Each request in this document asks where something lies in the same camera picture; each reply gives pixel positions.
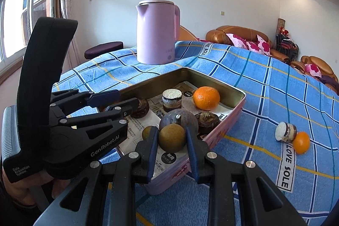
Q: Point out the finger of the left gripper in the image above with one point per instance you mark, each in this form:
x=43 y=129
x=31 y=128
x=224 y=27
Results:
x=69 y=101
x=99 y=123

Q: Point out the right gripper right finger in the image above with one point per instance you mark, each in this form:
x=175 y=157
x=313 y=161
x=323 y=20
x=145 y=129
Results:
x=261 y=202

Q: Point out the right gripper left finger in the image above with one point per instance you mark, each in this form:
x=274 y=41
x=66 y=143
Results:
x=104 y=194

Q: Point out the brown kiwi fruit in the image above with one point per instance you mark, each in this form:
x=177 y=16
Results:
x=172 y=138
x=146 y=132

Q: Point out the pink metal tin box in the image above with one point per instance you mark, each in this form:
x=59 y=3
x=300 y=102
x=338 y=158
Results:
x=187 y=80

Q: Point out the large orange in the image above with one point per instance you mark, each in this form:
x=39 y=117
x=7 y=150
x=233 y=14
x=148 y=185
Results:
x=206 y=98

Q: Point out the person's left hand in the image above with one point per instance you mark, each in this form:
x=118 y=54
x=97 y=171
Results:
x=20 y=190

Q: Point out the dark purple stool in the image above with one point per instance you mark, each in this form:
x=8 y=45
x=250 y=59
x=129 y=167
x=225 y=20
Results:
x=97 y=50

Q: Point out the small orange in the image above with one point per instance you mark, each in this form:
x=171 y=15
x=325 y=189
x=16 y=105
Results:
x=301 y=143

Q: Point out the blue plaid tablecloth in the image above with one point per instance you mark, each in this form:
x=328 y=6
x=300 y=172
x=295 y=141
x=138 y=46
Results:
x=283 y=121

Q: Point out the window with curtain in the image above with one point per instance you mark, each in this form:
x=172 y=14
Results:
x=18 y=19

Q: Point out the pink electric kettle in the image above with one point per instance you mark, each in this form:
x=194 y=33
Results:
x=158 y=28

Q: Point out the brown leather chair back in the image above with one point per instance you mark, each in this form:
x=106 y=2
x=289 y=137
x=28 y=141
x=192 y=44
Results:
x=186 y=35

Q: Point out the armchair pink floral cushion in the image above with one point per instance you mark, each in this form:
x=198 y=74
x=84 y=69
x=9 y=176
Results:
x=313 y=70

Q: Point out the brown leather armchair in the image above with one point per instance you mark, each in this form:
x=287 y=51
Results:
x=328 y=76

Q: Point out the stacked dark chairs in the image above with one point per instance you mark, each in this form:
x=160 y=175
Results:
x=285 y=45

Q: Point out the brown leather long sofa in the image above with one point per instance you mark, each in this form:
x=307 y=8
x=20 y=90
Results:
x=218 y=35

